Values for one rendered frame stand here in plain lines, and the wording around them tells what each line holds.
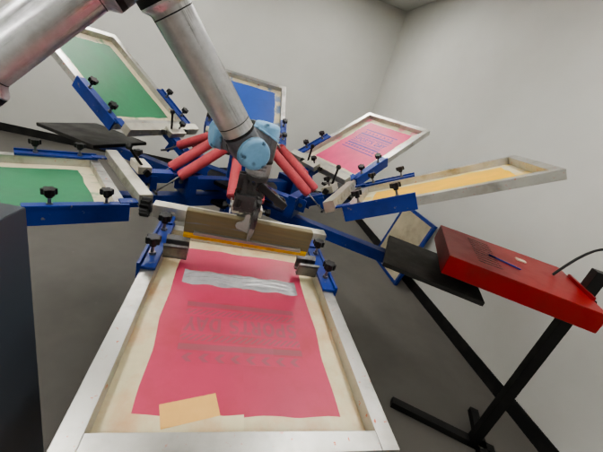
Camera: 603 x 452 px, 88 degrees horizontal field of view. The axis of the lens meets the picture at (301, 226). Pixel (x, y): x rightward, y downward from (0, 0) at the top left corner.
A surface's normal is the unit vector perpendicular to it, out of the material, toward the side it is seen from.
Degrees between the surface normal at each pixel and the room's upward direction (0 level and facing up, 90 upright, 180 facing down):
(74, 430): 0
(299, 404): 0
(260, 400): 0
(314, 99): 90
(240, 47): 90
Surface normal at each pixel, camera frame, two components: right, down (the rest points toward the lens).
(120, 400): 0.27, -0.88
